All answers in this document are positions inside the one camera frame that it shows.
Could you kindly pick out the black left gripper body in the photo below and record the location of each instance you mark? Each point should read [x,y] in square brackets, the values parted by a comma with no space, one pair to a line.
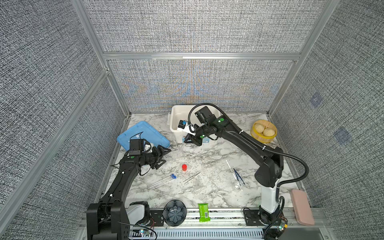
[151,158]

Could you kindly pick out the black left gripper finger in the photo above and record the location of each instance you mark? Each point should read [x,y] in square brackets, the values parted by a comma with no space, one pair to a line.
[162,151]
[158,164]

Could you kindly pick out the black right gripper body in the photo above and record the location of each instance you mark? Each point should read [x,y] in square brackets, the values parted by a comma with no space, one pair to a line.
[201,132]

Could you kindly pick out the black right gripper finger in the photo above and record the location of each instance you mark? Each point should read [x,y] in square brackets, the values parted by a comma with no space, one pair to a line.
[197,142]
[188,138]

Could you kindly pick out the blue capped test tube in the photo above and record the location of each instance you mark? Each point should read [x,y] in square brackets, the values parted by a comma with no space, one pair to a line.
[161,182]

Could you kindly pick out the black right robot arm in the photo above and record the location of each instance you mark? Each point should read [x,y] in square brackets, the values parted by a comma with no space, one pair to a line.
[270,161]

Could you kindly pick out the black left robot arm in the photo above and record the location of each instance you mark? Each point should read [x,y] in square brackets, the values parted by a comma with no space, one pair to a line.
[109,219]

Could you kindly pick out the clear test tube rack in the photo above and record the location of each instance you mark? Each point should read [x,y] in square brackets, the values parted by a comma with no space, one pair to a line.
[178,147]

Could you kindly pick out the blue plastic bin lid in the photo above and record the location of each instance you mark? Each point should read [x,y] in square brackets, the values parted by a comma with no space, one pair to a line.
[142,130]

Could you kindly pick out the white plastic storage bin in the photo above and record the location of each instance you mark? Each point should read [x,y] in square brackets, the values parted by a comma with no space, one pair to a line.
[180,113]

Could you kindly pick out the metal tweezers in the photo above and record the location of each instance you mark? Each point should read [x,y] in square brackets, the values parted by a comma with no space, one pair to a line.
[191,178]

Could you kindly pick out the left steamed bun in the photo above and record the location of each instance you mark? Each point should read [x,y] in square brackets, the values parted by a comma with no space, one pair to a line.
[259,128]

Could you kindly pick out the steamed bun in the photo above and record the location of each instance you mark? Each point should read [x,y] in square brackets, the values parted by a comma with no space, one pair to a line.
[259,128]
[268,132]

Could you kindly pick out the bamboo steamer basket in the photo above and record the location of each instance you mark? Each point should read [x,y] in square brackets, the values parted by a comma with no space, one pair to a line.
[260,137]

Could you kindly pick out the right steamed bun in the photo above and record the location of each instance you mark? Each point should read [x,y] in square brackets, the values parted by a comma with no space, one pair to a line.
[268,132]

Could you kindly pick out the pink pouch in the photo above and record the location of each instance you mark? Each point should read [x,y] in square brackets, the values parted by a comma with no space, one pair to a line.
[302,209]

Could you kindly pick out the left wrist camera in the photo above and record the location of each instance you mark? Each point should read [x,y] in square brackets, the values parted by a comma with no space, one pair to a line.
[137,146]

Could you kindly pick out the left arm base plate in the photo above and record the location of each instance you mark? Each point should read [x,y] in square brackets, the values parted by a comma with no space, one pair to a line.
[153,219]

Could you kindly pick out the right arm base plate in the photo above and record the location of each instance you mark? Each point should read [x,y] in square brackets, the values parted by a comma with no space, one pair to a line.
[252,218]

